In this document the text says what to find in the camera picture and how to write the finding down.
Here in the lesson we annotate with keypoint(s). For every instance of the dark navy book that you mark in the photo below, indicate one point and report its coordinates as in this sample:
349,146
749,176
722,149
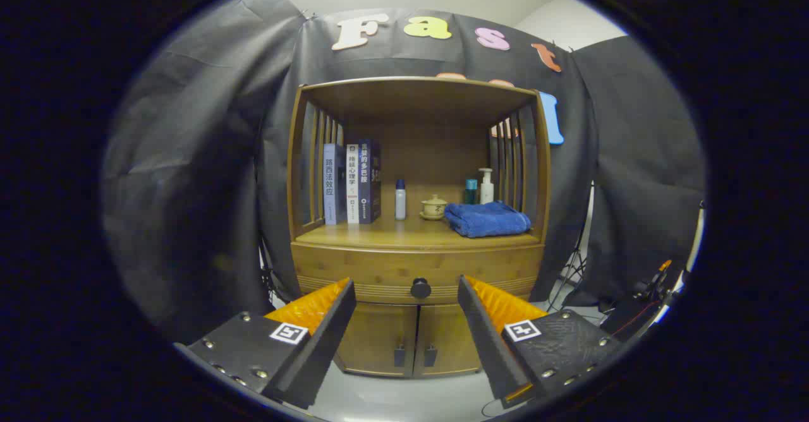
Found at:
368,182

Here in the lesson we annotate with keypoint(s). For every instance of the white bottle with blue cap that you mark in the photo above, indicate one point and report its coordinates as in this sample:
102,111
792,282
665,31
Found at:
401,202

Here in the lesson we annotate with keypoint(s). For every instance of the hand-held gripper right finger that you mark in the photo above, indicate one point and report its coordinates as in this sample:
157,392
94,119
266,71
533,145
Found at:
490,340

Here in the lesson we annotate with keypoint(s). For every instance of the beige ceramic saucer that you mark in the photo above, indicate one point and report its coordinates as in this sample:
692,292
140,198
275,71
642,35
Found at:
430,217

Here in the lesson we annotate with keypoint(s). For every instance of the white pump bottle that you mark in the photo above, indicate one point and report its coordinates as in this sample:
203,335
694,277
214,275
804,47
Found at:
486,189

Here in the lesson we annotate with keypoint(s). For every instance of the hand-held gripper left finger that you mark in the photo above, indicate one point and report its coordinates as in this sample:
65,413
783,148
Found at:
316,346

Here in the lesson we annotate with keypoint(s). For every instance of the wooden cabinet door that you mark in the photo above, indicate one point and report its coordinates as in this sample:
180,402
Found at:
376,337
449,340

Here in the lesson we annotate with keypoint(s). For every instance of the folded blue towel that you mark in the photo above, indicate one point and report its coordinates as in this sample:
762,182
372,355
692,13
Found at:
486,220

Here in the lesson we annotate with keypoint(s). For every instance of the lidded beige tea cup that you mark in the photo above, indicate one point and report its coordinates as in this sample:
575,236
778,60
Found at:
434,206

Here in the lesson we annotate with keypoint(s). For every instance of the grey blue book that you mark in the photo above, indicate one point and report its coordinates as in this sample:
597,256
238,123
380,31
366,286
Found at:
330,185

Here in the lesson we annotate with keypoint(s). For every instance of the white spine book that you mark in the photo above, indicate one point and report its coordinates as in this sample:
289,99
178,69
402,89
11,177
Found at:
352,185

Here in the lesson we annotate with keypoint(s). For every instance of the wooden drawer with black knob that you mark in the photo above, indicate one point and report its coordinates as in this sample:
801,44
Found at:
354,264

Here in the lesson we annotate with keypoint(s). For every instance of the teal bottle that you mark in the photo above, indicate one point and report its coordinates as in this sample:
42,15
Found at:
471,191

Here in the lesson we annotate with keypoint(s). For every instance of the black tripod stand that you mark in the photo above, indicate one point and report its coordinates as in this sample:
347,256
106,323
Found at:
576,261

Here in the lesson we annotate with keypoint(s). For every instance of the black device with orange tip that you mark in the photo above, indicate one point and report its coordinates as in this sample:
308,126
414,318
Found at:
632,314

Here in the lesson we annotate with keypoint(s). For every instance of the wooden cabinet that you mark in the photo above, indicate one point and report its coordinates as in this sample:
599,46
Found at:
411,103

